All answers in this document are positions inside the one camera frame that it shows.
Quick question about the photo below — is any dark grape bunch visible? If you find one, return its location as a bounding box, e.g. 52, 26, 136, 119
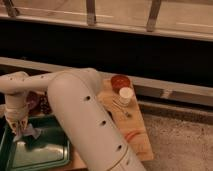
39, 95, 52, 115

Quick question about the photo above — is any green plastic tray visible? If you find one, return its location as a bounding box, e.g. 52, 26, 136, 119
0, 116, 70, 171

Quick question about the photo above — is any red bowl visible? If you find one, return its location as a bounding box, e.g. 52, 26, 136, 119
111, 75, 130, 93

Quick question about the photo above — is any purple bowl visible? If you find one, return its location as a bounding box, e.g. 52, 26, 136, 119
26, 91, 39, 110

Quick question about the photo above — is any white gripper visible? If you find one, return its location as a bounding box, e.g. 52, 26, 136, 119
5, 107, 29, 135

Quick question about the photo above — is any metal fork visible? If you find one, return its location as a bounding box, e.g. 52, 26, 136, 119
112, 100, 132, 118

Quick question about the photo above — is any white cup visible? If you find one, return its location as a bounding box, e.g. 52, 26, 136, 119
119, 87, 134, 106

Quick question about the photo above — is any wooden table board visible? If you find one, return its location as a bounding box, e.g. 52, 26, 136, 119
66, 78, 155, 171

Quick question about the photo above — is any orange carrot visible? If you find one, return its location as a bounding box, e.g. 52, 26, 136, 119
125, 130, 141, 142

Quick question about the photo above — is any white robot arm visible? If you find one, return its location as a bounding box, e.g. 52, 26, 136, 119
0, 68, 146, 171

